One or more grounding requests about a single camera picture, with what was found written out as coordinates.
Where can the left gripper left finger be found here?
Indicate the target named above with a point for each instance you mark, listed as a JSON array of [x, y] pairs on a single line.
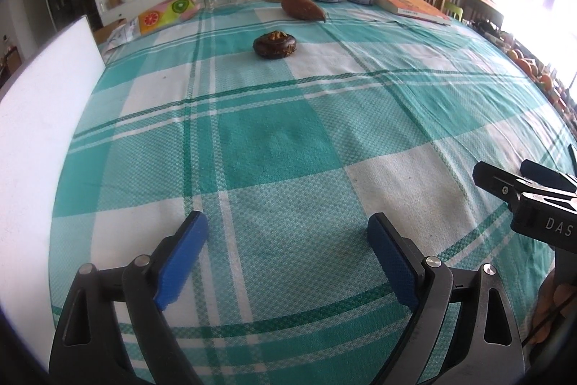
[[88, 347]]

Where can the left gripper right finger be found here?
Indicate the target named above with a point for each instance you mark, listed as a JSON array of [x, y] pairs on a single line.
[[485, 347]]

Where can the fruit pile at window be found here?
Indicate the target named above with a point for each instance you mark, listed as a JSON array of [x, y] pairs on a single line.
[[541, 79]]

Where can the orange book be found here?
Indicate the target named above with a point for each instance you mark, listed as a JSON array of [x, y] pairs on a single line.
[[417, 9]]

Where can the white cardboard box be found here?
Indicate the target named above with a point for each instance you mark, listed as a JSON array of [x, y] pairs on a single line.
[[40, 109]]

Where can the teal checked tablecloth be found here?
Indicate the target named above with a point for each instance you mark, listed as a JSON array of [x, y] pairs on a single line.
[[289, 159]]

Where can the dark mangosteen behind apple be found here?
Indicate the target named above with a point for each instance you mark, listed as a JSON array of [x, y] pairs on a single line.
[[274, 45]]

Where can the brown sweet potato far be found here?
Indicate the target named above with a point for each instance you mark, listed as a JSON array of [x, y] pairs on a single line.
[[304, 10]]

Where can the fruit print tissue pack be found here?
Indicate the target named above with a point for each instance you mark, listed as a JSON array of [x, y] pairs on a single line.
[[165, 14]]

